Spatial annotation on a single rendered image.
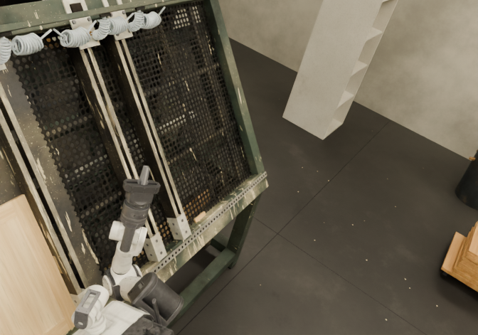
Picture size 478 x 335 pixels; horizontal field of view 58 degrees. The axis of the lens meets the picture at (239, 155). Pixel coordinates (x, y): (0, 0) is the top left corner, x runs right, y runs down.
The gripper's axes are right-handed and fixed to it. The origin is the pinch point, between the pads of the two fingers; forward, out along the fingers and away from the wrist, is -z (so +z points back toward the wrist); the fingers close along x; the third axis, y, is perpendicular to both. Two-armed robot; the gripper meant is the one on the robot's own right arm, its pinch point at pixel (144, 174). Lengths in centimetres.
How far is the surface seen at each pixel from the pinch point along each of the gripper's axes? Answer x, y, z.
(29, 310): 26, 10, 63
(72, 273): 11, 16, 52
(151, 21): -12, 65, -41
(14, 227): 33, 23, 36
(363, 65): -331, 252, -37
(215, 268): -104, 86, 111
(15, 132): 36.4, 34.0, 4.0
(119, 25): 4, 55, -38
